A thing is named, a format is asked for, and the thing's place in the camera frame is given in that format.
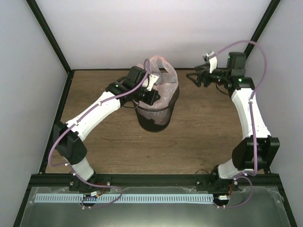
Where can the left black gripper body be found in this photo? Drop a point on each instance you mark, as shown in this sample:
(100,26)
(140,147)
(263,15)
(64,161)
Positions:
(149,100)

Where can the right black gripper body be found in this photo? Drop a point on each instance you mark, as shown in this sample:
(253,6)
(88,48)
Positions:
(207,81)

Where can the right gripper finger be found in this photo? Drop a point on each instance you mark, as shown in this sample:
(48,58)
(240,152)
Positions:
(195,78)
(201,67)

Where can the pink plastic trash bag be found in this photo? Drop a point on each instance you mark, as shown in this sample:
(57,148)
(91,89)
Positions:
(167,83)

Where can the black mesh trash bin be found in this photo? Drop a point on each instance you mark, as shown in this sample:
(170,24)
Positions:
(156,120)

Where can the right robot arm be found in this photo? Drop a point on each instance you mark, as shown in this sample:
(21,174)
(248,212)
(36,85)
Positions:
(258,147)

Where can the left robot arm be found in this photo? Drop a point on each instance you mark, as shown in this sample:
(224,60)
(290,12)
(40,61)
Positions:
(68,138)

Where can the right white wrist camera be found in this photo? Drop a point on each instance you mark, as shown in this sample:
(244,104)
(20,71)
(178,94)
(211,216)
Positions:
(211,60)

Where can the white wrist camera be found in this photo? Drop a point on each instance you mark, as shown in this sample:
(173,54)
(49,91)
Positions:
(211,60)
(151,80)

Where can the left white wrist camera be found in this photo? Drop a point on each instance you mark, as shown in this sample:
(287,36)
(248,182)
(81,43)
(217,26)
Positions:
(151,80)

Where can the black right frame post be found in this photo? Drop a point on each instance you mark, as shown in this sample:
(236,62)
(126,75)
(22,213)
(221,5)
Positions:
(265,19)

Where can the black frame post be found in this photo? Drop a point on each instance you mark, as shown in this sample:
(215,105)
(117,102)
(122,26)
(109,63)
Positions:
(265,19)
(48,33)

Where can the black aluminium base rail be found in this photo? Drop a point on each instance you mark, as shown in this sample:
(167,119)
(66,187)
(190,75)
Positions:
(202,182)

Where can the black left frame post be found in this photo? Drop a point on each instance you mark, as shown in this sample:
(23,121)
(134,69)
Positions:
(48,33)

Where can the light blue slotted cable duct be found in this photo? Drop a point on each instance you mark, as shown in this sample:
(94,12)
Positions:
(127,198)

